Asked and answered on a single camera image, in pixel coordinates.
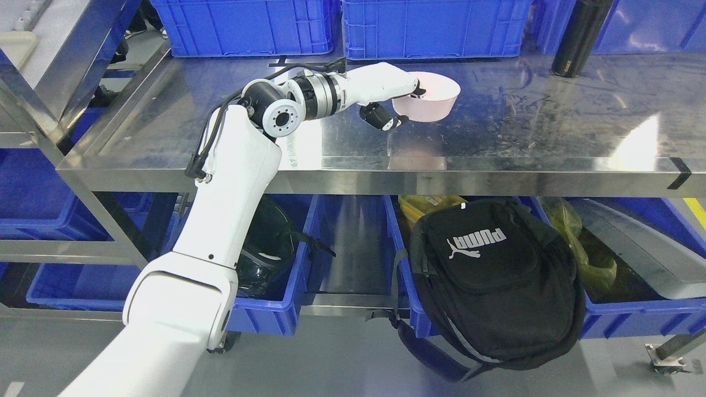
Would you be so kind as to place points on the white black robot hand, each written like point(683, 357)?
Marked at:
point(368, 86)

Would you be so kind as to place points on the pink ikea bowl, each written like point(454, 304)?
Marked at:
point(438, 101)

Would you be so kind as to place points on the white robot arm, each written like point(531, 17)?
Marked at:
point(180, 303)

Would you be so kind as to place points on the blue crate top middle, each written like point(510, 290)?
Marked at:
point(433, 30)

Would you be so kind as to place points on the blue crate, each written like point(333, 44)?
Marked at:
point(433, 30)
point(630, 27)
point(249, 28)

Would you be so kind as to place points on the stainless steel shelf rack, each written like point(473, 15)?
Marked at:
point(41, 106)

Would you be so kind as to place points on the yellow food container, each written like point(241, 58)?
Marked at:
point(416, 206)

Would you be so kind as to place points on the blue crate top left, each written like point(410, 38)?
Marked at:
point(249, 28)

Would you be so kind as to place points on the black thermos bottle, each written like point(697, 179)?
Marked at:
point(579, 37)

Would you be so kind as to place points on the black puma backpack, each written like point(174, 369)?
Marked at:
point(501, 287)

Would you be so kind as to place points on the yellow plastic bag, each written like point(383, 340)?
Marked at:
point(597, 265)

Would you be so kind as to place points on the blue bin with helmet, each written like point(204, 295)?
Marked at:
point(277, 313)

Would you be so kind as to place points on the blue bin behind backpack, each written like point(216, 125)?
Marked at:
point(408, 299)

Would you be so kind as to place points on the blue crate top right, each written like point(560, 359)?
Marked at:
point(630, 27)

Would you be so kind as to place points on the blue bin lower right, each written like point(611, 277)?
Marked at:
point(632, 308)

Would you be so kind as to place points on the blue bin lower left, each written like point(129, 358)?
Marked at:
point(100, 288)

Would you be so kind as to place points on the cream bear tray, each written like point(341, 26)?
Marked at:
point(18, 46)

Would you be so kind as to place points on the blue bin far left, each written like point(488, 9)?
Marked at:
point(36, 204)

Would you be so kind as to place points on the grey plastic cover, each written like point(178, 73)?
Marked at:
point(653, 238)

